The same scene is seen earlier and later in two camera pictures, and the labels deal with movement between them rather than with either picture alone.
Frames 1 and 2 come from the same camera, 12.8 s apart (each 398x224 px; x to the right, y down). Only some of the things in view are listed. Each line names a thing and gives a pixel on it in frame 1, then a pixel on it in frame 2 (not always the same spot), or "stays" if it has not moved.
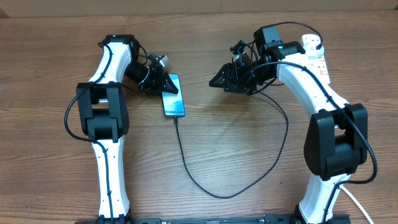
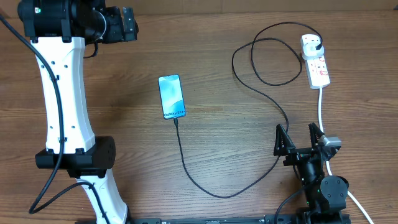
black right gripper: (229, 72) to (281, 150)
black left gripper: (156, 82) to (119, 33)
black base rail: (273, 219) stays
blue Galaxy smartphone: (173, 103) stays
